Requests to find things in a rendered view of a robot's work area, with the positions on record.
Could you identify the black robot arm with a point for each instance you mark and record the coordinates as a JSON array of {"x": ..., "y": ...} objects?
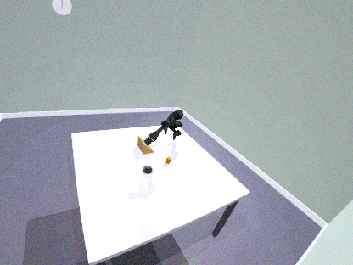
[{"x": 176, "y": 115}]

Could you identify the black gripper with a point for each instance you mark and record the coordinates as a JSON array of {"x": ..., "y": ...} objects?
[{"x": 167, "y": 124}]

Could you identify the orange cone-shaped knob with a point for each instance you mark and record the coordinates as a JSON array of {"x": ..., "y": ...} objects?
[{"x": 168, "y": 160}]

